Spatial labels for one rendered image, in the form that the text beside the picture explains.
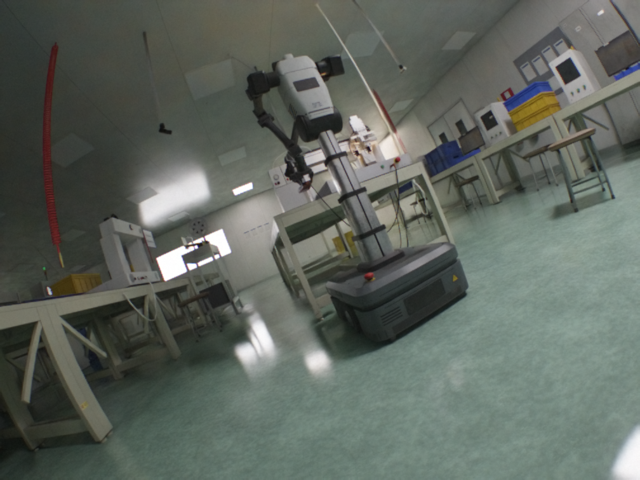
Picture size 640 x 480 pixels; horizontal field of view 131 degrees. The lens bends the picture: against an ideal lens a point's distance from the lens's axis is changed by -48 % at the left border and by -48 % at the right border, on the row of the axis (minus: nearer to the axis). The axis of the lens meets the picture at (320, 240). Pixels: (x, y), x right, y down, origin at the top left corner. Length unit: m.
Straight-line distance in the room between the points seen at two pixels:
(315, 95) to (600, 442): 1.62
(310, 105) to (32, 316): 1.71
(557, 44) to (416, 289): 4.75
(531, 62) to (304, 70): 4.49
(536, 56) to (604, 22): 1.58
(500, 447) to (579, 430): 0.16
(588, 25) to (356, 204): 4.18
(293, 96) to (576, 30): 4.11
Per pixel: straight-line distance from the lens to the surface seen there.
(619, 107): 4.58
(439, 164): 5.09
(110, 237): 2.74
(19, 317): 1.48
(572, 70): 3.49
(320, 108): 1.47
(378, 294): 1.08
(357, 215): 1.34
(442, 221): 2.22
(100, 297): 2.04
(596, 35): 4.65
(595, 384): 0.70
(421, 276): 1.16
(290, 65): 1.61
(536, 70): 5.47
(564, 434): 0.62
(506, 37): 5.77
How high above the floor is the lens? 0.49
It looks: level
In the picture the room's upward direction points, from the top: 23 degrees counter-clockwise
